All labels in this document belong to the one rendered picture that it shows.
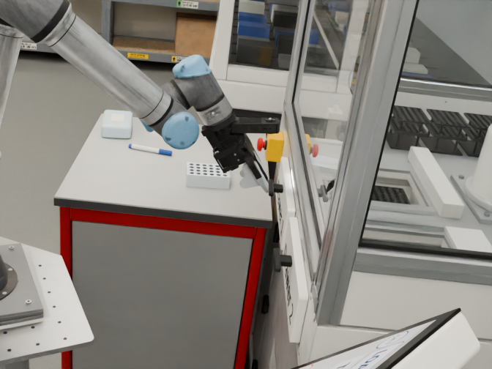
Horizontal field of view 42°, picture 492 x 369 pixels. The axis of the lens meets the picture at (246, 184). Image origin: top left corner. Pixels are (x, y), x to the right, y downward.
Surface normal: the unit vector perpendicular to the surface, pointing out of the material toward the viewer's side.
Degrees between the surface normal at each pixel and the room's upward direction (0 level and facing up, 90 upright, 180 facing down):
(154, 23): 90
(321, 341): 90
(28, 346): 0
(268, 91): 90
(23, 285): 3
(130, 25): 90
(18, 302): 3
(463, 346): 40
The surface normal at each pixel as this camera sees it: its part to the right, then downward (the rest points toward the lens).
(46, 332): 0.12, -0.88
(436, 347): 0.55, -0.43
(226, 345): 0.00, 0.45
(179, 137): 0.36, 0.41
